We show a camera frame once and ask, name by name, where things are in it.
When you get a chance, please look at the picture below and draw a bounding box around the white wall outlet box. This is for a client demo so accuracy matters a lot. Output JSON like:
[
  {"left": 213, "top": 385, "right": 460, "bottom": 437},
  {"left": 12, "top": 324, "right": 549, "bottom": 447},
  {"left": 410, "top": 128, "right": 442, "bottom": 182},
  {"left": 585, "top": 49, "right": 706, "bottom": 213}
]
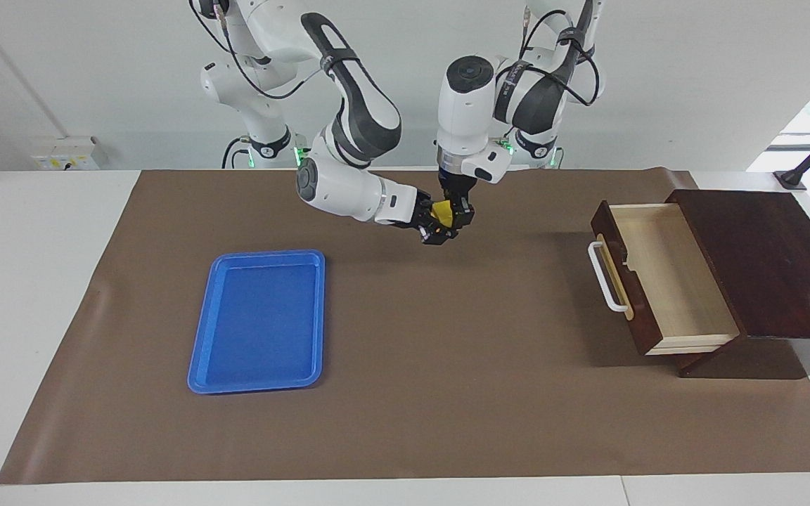
[{"left": 29, "top": 136, "right": 101, "bottom": 171}]

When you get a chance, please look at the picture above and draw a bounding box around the blue plastic tray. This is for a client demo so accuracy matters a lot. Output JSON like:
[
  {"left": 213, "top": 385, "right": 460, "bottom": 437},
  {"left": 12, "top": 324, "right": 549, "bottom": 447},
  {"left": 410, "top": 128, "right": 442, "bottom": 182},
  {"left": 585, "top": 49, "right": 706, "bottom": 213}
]
[{"left": 187, "top": 249, "right": 326, "bottom": 395}]

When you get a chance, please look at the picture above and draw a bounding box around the dark wooden drawer cabinet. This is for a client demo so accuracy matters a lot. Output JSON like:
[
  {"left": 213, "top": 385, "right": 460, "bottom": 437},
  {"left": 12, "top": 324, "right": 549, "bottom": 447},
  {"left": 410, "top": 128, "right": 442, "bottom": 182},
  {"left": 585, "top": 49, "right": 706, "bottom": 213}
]
[{"left": 665, "top": 188, "right": 810, "bottom": 380}]

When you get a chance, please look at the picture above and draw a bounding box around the black base cable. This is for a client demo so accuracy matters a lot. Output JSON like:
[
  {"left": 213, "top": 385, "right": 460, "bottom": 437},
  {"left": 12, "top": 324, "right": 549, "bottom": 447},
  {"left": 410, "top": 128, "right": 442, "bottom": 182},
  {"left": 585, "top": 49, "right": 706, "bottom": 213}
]
[{"left": 220, "top": 136, "right": 252, "bottom": 170}]

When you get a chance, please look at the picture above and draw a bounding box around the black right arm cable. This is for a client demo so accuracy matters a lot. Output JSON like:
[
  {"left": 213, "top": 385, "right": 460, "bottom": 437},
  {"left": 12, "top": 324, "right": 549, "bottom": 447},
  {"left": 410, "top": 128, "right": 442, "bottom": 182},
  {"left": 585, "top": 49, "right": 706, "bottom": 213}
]
[{"left": 189, "top": 0, "right": 323, "bottom": 100}]

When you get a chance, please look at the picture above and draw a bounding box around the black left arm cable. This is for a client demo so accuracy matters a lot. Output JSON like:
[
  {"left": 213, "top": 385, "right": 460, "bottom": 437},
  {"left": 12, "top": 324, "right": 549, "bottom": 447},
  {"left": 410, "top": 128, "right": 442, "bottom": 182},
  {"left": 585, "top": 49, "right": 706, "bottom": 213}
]
[{"left": 520, "top": 0, "right": 600, "bottom": 107}]

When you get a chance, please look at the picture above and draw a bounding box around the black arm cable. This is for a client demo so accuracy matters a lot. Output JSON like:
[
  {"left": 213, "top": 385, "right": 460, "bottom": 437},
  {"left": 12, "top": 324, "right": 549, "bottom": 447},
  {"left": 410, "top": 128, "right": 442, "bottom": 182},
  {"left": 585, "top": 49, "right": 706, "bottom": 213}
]
[
  {"left": 189, "top": 0, "right": 323, "bottom": 100},
  {"left": 520, "top": 0, "right": 600, "bottom": 107}
]

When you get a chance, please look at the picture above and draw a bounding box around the brown paper table mat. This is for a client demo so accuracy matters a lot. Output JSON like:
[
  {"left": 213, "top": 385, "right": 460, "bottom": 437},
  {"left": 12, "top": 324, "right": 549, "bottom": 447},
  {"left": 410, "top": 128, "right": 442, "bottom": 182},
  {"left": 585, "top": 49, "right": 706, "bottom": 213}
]
[{"left": 0, "top": 167, "right": 810, "bottom": 486}]

